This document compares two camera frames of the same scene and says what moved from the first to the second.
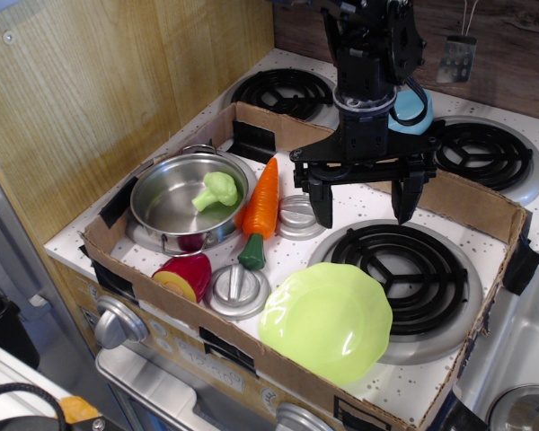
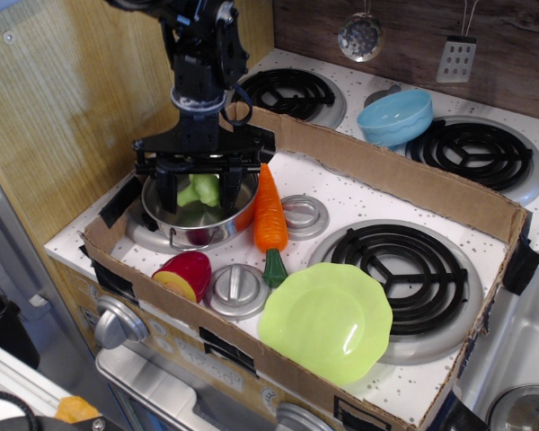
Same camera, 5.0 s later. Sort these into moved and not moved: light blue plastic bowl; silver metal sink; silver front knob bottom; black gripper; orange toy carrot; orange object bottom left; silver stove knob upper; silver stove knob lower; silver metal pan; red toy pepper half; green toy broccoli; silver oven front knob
Moved: silver metal pan; orange toy carrot; green toy broccoli; black gripper
Not moved: red toy pepper half; silver oven front knob; light blue plastic bowl; silver front knob bottom; silver stove knob upper; silver stove knob lower; silver metal sink; orange object bottom left
